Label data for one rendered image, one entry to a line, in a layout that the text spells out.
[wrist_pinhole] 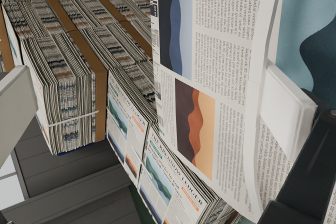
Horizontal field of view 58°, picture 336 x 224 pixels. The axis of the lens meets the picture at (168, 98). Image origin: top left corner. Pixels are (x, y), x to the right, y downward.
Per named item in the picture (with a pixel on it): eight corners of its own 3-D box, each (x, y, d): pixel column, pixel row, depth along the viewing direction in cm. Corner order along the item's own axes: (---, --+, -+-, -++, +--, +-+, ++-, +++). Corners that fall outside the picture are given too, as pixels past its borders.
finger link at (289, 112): (301, 105, 12) (319, 104, 12) (253, 53, 19) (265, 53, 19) (289, 163, 14) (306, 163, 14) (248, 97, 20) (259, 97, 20)
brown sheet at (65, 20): (79, 96, 149) (71, 98, 147) (60, 62, 165) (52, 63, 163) (77, 29, 123) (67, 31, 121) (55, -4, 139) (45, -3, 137)
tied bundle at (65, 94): (106, 139, 132) (52, 158, 121) (82, 97, 148) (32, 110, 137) (109, 71, 107) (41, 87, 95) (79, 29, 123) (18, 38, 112)
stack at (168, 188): (325, 169, 140) (176, 263, 99) (184, 38, 206) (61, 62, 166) (377, 111, 114) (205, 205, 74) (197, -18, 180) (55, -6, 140)
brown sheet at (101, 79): (104, 139, 131) (95, 143, 129) (80, 98, 148) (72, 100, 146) (107, 71, 106) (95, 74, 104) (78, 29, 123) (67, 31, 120)
